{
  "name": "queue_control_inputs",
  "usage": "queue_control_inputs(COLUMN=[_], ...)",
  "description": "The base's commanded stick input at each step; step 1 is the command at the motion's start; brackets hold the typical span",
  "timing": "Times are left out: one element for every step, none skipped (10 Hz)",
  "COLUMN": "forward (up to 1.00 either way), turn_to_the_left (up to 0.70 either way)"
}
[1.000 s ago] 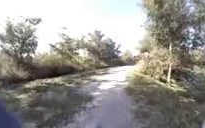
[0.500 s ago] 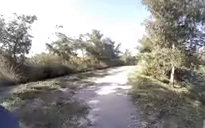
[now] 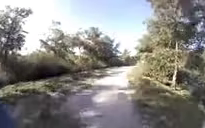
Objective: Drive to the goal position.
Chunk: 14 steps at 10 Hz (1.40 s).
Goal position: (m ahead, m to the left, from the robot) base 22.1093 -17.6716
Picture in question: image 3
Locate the grey dirt path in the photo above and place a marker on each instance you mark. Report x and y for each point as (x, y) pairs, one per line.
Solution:
(107, 100)

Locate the row of trees and bushes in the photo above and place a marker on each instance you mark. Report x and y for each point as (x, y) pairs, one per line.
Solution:
(40, 65)

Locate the dense trees with pale trunk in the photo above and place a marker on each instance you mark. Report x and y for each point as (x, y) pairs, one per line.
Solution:
(170, 50)

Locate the shaded grass verge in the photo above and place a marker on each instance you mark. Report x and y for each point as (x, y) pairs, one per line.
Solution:
(163, 108)

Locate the grass verge with leaf litter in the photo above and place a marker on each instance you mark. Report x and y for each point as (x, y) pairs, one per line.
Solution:
(30, 87)

